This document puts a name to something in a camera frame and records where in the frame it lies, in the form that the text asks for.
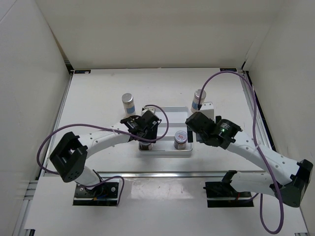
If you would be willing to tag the white divided tray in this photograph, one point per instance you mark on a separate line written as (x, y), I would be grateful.
(172, 120)

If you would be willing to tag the blue-label salt shaker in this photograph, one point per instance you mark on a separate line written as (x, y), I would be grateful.
(195, 101)
(128, 103)

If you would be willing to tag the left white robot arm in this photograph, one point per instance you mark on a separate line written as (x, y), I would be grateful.
(72, 151)

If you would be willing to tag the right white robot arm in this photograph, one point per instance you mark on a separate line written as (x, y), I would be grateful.
(284, 178)

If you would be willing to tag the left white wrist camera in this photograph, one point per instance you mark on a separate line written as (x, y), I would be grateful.
(148, 108)

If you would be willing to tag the aluminium table edge rail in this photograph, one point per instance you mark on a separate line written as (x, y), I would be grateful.
(160, 174)

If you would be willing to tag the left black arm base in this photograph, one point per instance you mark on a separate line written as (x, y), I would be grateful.
(108, 194)

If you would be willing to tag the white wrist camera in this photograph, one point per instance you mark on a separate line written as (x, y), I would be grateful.
(148, 108)
(207, 108)

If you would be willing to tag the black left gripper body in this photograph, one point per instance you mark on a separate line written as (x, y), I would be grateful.
(146, 132)

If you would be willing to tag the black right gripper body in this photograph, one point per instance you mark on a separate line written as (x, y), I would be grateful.
(200, 138)

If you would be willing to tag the white-lid spice jar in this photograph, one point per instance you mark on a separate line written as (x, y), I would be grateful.
(180, 140)
(145, 146)

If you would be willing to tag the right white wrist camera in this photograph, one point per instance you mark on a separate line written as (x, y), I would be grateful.
(207, 108)

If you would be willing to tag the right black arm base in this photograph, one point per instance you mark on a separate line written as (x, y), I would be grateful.
(220, 194)

